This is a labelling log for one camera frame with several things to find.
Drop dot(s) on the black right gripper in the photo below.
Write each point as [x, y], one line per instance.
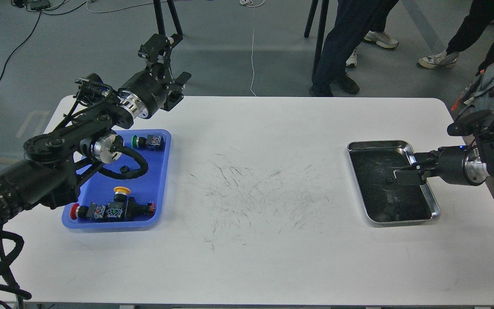
[457, 165]

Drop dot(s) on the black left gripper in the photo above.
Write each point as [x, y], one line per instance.
[152, 89]

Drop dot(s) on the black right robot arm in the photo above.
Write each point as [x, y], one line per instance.
[481, 126]

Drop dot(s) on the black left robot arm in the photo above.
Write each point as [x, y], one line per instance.
[56, 164]

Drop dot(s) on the metal tray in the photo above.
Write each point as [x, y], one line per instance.
[390, 203]

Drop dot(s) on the green black push button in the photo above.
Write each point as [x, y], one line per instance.
[151, 142]

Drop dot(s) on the blue plastic tray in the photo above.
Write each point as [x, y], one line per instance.
[147, 188]

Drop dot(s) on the yellow mushroom push button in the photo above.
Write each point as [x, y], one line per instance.
[121, 194]

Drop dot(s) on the person in black trousers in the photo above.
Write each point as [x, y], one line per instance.
[480, 15]

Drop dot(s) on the person in dark trousers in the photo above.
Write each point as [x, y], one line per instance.
[355, 18]

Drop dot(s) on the black tripod legs right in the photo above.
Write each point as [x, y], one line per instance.
[320, 31]

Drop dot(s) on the black red-tipped switch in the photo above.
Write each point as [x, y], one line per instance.
[127, 209]

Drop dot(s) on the red push button switch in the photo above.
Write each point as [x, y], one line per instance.
[93, 212]

